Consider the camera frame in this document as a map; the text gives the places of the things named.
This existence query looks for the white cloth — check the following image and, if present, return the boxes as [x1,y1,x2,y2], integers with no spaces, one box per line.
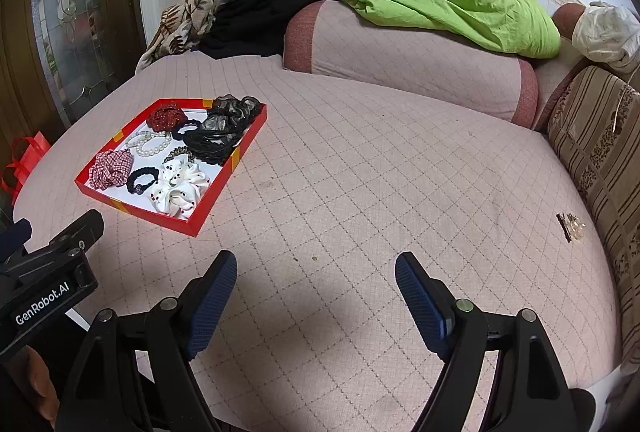
[571,2,640,73]

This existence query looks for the small hair clips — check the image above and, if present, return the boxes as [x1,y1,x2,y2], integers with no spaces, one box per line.
[557,212,586,243]

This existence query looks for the white dotted scrunchie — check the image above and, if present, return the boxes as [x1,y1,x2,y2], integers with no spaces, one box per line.
[146,159,214,219]

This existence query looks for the black cloth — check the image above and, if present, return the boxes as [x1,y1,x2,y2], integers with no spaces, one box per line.
[197,0,332,60]

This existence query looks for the red plaid scrunchie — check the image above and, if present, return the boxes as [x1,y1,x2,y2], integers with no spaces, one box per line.
[89,148,136,191]

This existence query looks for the black mesh scrunchie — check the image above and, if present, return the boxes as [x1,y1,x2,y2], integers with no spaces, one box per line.
[202,94,263,143]

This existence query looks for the person's left hand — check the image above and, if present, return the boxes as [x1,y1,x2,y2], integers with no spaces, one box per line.
[22,346,62,431]

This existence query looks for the wooden stained glass door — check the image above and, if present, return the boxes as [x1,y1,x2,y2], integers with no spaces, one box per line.
[0,0,147,135]

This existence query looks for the brown striped cushion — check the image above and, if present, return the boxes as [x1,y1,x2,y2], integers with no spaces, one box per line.
[547,66,640,375]

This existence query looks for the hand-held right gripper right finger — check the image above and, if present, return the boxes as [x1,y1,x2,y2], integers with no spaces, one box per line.
[395,252,576,432]

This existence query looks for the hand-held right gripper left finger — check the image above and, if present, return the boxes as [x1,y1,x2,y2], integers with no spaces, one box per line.
[55,250,238,432]

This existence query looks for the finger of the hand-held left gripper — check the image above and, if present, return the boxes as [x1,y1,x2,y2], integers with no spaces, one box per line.
[50,209,105,253]
[0,220,33,263]

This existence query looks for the pink bolster pillow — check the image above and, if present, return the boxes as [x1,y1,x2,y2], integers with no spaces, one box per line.
[532,3,592,133]
[282,0,540,129]

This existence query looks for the brown floral blanket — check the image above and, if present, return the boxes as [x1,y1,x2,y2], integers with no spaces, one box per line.
[135,0,227,72]

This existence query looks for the green blanket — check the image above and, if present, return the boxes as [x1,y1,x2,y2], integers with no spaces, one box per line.
[332,0,562,60]

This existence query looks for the red cardboard tray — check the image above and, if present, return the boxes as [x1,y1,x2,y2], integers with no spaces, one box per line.
[75,96,268,237]

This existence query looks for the pink quilted bed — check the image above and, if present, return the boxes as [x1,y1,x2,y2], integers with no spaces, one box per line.
[12,50,627,432]

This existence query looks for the red bag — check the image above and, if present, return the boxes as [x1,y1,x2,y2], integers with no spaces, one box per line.
[0,132,52,207]

